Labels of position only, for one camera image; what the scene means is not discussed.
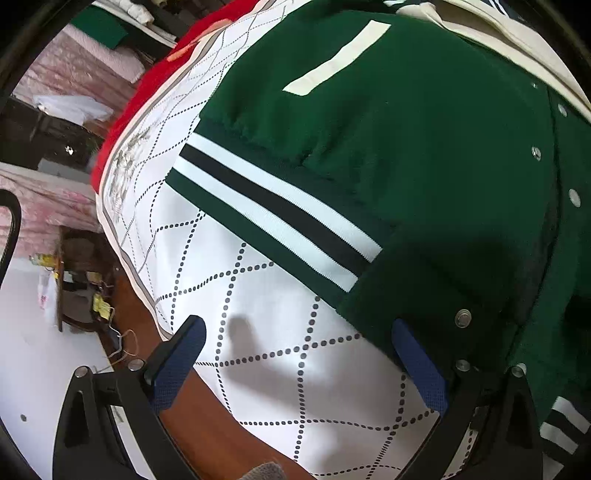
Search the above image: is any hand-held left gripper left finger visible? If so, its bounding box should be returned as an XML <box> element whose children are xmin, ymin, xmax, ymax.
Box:
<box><xmin>52</xmin><ymin>315</ymin><xmax>207</xmax><ymax>480</ymax></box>

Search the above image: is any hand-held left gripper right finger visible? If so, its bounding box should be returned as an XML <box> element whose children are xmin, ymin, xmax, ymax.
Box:
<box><xmin>391</xmin><ymin>318</ymin><xmax>548</xmax><ymax>480</ymax></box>

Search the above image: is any green and cream varsity jacket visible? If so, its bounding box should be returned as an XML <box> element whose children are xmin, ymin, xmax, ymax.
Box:
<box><xmin>165</xmin><ymin>0</ymin><xmax>591</xmax><ymax>472</ymax></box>

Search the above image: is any white diamond-patterned sheet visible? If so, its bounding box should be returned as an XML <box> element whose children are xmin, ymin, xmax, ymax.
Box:
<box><xmin>95</xmin><ymin>0</ymin><xmax>482</xmax><ymax>480</ymax></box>

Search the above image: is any small wooden stool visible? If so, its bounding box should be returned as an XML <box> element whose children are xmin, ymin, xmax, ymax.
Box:
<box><xmin>55</xmin><ymin>226</ymin><xmax>122</xmax><ymax>334</ymax></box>

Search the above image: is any grey fuzzy footwear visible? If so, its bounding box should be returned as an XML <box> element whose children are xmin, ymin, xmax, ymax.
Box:
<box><xmin>240</xmin><ymin>462</ymin><xmax>288</xmax><ymax>480</ymax></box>

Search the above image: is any white smooth furniture panel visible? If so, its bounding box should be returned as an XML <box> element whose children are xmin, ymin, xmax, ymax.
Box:
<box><xmin>0</xmin><ymin>257</ymin><xmax>163</xmax><ymax>480</ymax></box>

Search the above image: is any white bag with red print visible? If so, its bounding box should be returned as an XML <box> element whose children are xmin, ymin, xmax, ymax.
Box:
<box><xmin>37</xmin><ymin>268</ymin><xmax>64</xmax><ymax>325</ymax></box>

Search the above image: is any pink floral cloth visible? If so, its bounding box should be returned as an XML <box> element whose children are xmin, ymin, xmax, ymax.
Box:
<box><xmin>0</xmin><ymin>164</ymin><xmax>108</xmax><ymax>260</ymax></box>

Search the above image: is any red floral blanket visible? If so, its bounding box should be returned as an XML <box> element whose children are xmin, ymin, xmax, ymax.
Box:
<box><xmin>90</xmin><ymin>0</ymin><xmax>269</xmax><ymax>193</ymax></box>

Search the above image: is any white plastic bag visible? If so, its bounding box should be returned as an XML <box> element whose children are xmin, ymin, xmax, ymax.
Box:
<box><xmin>34</xmin><ymin>94</ymin><xmax>114</xmax><ymax>126</ymax></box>

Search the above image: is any pink quilted bedding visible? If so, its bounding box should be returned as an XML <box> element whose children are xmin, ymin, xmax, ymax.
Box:
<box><xmin>13</xmin><ymin>23</ymin><xmax>149</xmax><ymax>140</ymax></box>

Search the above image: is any green cloth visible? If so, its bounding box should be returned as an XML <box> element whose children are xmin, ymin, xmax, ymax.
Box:
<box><xmin>69</xmin><ymin>4</ymin><xmax>131</xmax><ymax>49</ymax></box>

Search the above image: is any white puffer jacket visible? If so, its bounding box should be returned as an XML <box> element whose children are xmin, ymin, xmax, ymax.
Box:
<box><xmin>113</xmin><ymin>0</ymin><xmax>156</xmax><ymax>27</ymax></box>

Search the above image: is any thin cable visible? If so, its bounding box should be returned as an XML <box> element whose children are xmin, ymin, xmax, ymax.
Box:
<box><xmin>95</xmin><ymin>318</ymin><xmax>139</xmax><ymax>372</ymax></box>

